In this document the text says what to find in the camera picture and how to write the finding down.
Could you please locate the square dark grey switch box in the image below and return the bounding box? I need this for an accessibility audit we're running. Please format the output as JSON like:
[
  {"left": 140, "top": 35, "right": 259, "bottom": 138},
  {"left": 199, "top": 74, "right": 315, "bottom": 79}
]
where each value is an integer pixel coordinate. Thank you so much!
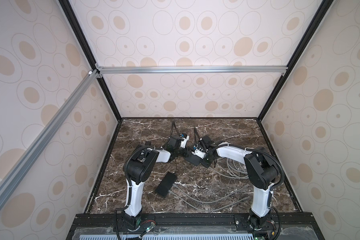
[{"left": 185, "top": 154, "right": 202, "bottom": 166}]

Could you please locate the grey ethernet cable bundle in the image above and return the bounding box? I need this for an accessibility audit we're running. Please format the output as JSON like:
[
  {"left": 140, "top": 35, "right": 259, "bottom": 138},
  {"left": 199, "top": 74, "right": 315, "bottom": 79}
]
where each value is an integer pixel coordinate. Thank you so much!
[{"left": 208, "top": 157, "right": 253, "bottom": 181}]

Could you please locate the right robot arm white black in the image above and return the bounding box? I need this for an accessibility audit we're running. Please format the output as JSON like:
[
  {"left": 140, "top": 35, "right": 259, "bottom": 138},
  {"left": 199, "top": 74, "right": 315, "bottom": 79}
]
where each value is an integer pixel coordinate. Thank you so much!
[{"left": 186, "top": 136, "right": 285, "bottom": 230}]

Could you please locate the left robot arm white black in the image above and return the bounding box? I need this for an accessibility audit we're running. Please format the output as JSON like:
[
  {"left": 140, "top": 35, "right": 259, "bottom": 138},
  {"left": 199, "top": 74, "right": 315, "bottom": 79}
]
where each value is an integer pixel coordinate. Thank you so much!
[{"left": 116, "top": 121, "right": 189, "bottom": 230}]

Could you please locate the small circuit board with LEDs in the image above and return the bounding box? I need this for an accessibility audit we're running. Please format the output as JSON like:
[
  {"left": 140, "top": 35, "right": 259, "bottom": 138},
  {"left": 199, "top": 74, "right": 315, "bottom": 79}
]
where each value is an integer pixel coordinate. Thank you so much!
[{"left": 139, "top": 221, "right": 156, "bottom": 239}]

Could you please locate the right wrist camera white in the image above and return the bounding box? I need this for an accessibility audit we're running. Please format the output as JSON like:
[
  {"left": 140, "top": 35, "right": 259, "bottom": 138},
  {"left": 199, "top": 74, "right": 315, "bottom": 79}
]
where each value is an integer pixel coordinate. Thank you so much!
[{"left": 192, "top": 148, "right": 207, "bottom": 159}]

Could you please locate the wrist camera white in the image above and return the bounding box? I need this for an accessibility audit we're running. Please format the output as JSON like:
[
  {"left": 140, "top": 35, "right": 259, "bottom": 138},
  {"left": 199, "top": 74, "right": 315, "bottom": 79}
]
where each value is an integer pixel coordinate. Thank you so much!
[
  {"left": 180, "top": 134, "right": 190, "bottom": 149},
  {"left": 192, "top": 148, "right": 207, "bottom": 159}
]

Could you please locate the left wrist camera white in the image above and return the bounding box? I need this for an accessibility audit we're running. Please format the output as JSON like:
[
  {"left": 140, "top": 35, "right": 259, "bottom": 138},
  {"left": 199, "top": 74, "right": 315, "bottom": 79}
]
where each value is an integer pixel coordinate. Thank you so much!
[{"left": 180, "top": 134, "right": 190, "bottom": 149}]

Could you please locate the horizontal aluminium rail back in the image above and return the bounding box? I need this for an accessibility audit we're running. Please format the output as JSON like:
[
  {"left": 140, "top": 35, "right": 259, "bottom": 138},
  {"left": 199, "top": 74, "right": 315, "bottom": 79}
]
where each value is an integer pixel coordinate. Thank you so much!
[{"left": 98, "top": 66, "right": 288, "bottom": 75}]

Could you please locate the diagonal aluminium rail left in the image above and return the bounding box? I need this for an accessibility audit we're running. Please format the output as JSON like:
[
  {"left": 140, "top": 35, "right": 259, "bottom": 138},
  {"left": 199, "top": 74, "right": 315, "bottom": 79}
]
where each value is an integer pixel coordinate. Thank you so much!
[{"left": 0, "top": 69, "right": 100, "bottom": 210}]

